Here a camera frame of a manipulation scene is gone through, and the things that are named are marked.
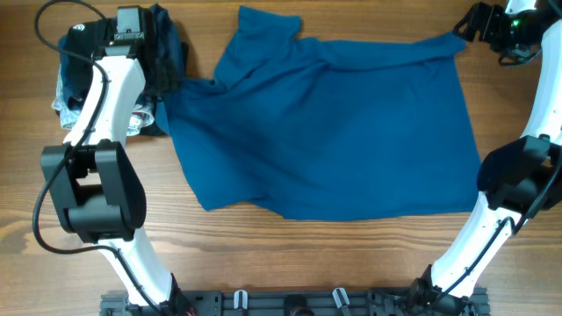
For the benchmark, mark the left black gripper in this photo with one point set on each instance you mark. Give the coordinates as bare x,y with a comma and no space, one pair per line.
170,89

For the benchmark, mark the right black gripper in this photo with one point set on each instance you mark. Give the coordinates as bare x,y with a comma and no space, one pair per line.
493,15

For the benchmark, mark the blue polo shirt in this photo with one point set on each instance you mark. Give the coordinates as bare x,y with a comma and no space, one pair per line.
326,130

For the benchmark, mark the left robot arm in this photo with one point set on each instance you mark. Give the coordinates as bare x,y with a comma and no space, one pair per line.
95,190

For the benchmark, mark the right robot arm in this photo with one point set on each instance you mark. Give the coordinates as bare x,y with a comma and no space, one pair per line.
516,181

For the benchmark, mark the black folded garment at bottom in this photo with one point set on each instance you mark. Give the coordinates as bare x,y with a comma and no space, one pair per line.
153,129

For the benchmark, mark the navy folded shirt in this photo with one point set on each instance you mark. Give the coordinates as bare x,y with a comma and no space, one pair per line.
164,74

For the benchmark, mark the black folded shirt with logo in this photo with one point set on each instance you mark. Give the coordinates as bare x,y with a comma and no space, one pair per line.
82,39

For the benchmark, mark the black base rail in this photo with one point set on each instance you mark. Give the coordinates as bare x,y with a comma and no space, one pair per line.
374,302

